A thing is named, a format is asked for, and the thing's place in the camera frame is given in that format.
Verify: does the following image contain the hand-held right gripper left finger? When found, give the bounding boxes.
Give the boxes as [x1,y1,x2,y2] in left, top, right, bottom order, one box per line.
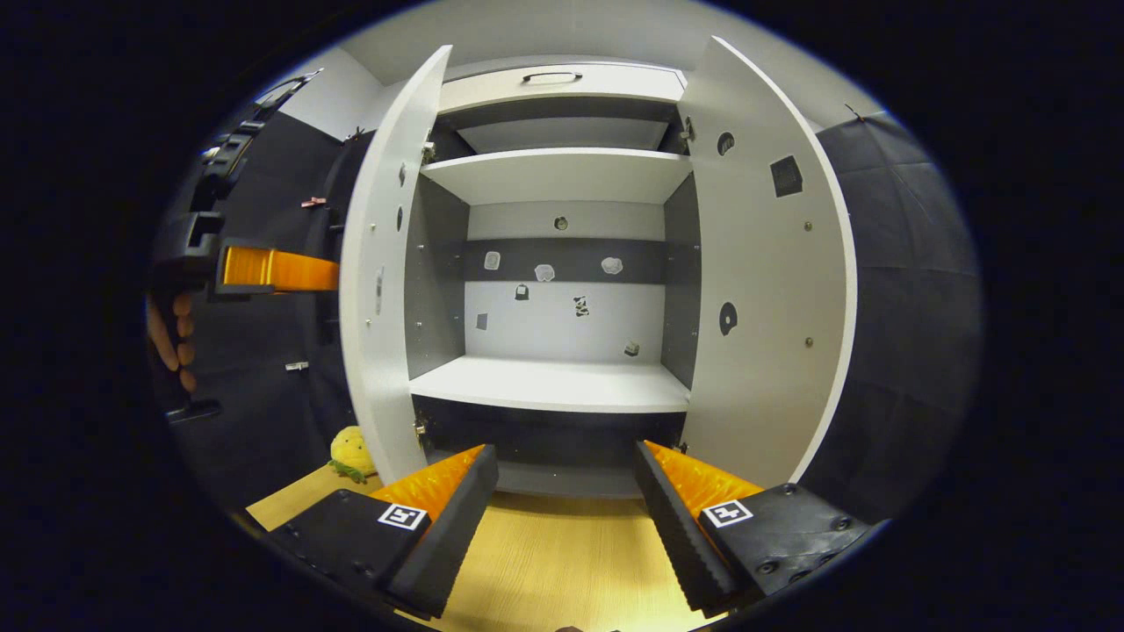
[268,443,500,620]

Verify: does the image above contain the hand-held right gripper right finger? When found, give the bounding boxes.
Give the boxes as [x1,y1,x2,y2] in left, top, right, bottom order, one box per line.
[634,439,879,617]

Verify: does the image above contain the beige cabinet door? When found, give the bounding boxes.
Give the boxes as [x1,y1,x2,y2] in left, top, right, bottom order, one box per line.
[338,44,454,486]
[678,35,859,491]

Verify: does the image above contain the beige double-door shoe cabinet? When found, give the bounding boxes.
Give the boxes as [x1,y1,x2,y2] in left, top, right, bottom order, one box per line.
[338,35,860,501]

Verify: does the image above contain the white lower cabinet shelf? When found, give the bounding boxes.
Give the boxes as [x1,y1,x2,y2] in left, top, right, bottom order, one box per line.
[408,355,692,414]

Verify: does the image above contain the white cabinet shelf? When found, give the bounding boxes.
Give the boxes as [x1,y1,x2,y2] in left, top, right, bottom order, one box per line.
[408,355,692,414]
[420,147,695,207]

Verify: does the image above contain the white upper cabinet shelf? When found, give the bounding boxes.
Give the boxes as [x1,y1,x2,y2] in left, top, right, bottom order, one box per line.
[420,147,695,207]

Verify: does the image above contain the beige cabinet drawer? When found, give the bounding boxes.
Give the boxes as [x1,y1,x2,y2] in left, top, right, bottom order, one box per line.
[436,61,688,115]

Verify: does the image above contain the yellow plush toy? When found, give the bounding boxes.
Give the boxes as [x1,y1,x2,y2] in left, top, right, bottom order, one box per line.
[328,426,378,485]

